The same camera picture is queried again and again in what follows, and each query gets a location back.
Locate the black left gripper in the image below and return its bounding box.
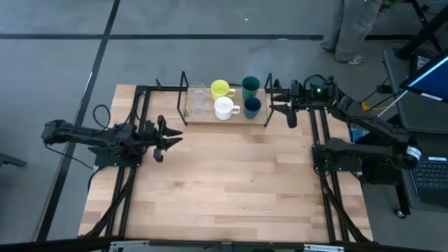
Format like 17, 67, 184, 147
141, 115, 183, 163

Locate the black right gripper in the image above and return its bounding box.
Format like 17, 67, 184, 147
269, 79, 312, 129

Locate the dark blue cup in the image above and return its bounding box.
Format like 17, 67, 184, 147
243, 96, 263, 120

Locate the dark green cup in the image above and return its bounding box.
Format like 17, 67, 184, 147
241, 76, 262, 102

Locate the clear glass cup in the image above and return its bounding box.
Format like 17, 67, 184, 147
188, 97, 213, 119
188, 80, 210, 101

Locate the white mug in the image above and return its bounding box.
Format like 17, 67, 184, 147
213, 96, 242, 121

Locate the yellow mug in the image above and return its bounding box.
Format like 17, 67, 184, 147
210, 79, 237, 102

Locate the blue box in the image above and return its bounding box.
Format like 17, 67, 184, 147
349, 127, 368, 144

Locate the person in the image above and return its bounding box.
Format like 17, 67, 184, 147
318, 0, 384, 66

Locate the grey side desk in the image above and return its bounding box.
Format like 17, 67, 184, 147
381, 47, 448, 220

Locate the black power adapter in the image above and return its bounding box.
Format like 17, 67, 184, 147
409, 48, 437, 76

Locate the computer monitor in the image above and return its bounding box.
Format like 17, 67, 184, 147
399, 48, 448, 104

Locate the black slanted stand pole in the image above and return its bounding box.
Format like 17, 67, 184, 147
395, 3, 448, 60

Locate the black rig crossbar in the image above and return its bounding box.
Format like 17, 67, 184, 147
0, 236, 448, 252

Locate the black floor stand foot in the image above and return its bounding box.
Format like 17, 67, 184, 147
0, 152, 28, 169

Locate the black laptop keyboard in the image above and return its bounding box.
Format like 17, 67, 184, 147
409, 155, 448, 207

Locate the wooden shelf with black frame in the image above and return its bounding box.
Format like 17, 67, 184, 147
176, 71, 283, 127

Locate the black metal table frame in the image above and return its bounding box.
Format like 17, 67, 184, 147
78, 85, 374, 244

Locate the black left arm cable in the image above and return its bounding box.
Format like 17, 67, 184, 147
92, 104, 112, 131

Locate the yellow cable plug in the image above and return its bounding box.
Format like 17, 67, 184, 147
358, 101, 386, 113

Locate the white cable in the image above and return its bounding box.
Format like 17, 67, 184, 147
370, 90, 409, 125

